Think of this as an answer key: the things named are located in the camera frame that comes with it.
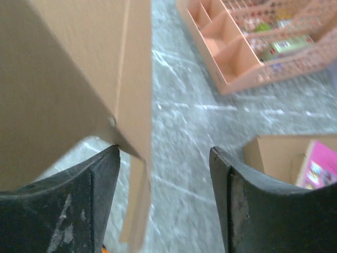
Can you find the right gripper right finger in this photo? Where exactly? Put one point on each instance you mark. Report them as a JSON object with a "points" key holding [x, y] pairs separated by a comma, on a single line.
{"points": [[258, 213]]}

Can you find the green white small carton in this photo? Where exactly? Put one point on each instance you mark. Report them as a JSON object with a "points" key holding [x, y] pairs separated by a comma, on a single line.
{"points": [[287, 47]]}

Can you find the folded cardboard box under book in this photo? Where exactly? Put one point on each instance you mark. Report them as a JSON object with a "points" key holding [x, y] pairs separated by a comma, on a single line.
{"points": [[281, 156]]}

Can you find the large cardboard box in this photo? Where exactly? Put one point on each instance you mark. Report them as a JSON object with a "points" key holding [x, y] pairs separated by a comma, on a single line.
{"points": [[76, 78]]}

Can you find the peach plastic file organizer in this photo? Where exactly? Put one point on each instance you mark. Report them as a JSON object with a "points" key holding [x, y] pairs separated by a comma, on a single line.
{"points": [[232, 35]]}

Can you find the pink paperback book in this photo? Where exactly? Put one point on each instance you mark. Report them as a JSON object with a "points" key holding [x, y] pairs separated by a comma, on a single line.
{"points": [[318, 168]]}

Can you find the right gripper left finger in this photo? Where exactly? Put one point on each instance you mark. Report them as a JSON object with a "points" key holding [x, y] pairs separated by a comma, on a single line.
{"points": [[66, 212]]}

